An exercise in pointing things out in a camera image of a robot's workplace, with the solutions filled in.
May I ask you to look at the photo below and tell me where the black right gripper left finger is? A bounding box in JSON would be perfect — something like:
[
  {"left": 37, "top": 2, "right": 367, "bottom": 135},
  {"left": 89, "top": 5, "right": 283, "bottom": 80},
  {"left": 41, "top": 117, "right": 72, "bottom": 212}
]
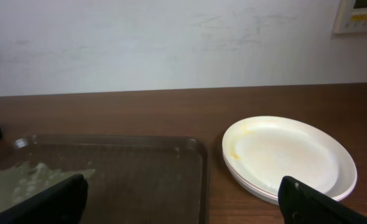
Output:
[{"left": 0, "top": 174, "right": 88, "bottom": 224}]

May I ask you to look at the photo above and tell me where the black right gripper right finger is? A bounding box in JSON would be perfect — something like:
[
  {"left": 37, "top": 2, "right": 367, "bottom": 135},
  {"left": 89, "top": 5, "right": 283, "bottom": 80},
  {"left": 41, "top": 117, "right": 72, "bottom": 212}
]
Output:
[{"left": 278, "top": 176, "right": 367, "bottom": 224}]

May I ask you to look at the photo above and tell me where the cream plastic plate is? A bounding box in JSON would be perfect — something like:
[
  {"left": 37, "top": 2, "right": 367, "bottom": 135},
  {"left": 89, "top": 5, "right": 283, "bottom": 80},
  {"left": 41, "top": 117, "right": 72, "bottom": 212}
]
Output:
[{"left": 221, "top": 116, "right": 355, "bottom": 194}]

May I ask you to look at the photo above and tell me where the pink plastic plate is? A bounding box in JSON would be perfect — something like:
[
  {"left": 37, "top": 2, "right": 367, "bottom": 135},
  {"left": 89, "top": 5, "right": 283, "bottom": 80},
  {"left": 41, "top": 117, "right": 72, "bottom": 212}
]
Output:
[{"left": 223, "top": 156, "right": 358, "bottom": 205}]

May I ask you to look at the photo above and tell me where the dark brown serving tray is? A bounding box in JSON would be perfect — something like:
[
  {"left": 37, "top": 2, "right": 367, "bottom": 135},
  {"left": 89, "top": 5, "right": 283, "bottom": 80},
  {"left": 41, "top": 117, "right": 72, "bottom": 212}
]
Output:
[{"left": 0, "top": 135, "right": 208, "bottom": 224}]

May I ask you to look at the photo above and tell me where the white wall control panel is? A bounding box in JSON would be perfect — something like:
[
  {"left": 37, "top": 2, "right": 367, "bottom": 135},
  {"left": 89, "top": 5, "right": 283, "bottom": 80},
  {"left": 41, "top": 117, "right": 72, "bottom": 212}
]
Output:
[{"left": 333, "top": 0, "right": 367, "bottom": 34}]

